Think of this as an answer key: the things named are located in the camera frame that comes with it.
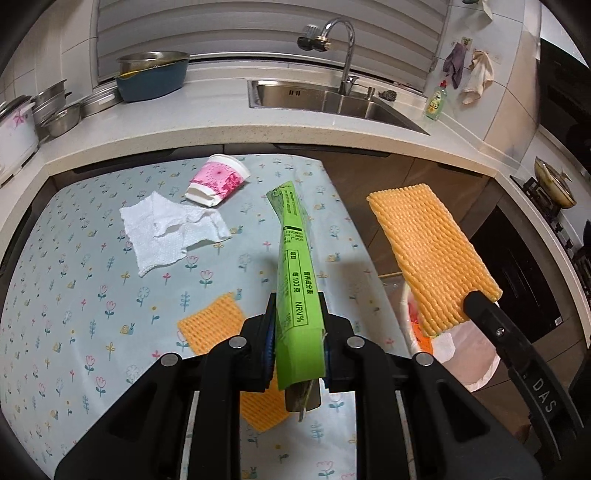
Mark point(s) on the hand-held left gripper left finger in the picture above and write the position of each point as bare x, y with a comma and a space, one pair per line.
269, 355

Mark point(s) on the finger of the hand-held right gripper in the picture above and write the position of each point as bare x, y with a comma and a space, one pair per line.
496, 325

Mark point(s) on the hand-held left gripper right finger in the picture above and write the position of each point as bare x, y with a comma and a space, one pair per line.
337, 350

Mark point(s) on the bin with white liner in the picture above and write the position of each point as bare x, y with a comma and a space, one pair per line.
461, 357

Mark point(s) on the red plastic bag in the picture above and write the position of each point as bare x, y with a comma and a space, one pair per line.
412, 318

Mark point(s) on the green food packet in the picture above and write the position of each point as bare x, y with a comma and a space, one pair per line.
295, 277

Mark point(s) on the orange foam net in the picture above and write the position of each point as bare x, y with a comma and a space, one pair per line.
210, 323
429, 249
263, 410

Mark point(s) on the black built-in oven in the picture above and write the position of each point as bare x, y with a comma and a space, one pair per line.
517, 272

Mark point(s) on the orange snack wrapper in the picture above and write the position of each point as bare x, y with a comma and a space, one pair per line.
425, 344

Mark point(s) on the black gas stove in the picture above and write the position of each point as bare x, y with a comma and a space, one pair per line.
554, 221

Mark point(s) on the wok with lid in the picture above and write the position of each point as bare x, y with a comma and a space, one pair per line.
556, 182

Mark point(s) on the white paper towel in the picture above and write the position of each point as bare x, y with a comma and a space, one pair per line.
171, 230

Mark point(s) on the pink paper cup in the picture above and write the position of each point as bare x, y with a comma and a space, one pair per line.
217, 182

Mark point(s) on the floral tablecloth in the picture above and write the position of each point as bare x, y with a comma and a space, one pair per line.
92, 277

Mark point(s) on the green dish soap bottle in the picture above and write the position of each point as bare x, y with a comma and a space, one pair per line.
435, 104

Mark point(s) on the black range hood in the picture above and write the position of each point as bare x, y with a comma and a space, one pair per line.
565, 101

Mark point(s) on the white kitchen counter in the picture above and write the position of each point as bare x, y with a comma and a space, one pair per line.
207, 124

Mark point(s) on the white cloth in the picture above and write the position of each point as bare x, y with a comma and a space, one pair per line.
478, 76

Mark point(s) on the dark scrubber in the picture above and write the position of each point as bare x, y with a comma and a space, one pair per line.
389, 96

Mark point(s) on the steel sink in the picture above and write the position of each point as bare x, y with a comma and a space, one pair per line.
300, 94

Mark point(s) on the purple cloth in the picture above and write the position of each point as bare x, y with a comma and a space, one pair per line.
455, 64

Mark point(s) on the blue basin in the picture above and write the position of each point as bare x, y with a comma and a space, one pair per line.
152, 85

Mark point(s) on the chrome faucet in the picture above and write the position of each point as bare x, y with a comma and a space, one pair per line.
348, 50

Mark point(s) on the steel pan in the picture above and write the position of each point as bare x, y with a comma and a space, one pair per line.
99, 102

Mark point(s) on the stacked steel pots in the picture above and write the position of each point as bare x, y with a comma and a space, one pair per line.
62, 121

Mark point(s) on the steel bowl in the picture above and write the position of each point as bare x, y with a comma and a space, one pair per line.
152, 59

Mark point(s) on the white rice cooker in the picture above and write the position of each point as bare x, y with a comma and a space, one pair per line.
16, 138

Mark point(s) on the steel steamer pot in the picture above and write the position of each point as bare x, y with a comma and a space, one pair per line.
48, 99

